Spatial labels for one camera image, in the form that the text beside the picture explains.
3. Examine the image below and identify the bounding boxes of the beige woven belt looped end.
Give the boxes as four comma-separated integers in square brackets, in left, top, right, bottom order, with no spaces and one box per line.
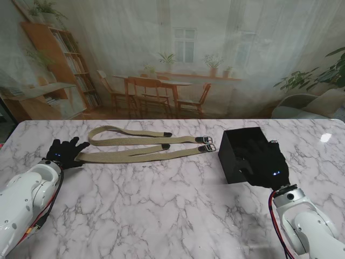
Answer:
[88,125,215,147]

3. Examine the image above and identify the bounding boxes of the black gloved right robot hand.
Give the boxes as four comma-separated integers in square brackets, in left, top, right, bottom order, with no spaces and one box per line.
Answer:
[237,139,291,189]

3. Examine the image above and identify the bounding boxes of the printed room scene backdrop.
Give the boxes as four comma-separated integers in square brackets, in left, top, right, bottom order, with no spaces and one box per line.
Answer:
[0,0,345,121]

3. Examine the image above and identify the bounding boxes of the left arm red black cable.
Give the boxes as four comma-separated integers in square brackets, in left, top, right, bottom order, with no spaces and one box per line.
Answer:
[24,168,65,238]

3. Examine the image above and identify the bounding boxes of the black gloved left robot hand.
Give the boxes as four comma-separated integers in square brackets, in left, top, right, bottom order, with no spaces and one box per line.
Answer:
[45,137,90,170]

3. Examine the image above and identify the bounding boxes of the black square storage box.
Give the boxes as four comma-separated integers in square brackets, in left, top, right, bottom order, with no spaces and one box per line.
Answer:
[217,127,281,186]

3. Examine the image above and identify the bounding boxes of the arm red black cable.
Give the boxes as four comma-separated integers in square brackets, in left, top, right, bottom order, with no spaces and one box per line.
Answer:
[268,193,297,259]
[24,168,65,238]

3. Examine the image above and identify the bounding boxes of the beige woven belt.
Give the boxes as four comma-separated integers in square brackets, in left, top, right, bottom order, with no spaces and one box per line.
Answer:
[77,143,218,164]

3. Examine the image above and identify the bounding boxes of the right arm red black cable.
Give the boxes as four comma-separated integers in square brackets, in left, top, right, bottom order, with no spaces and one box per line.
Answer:
[268,193,297,259]

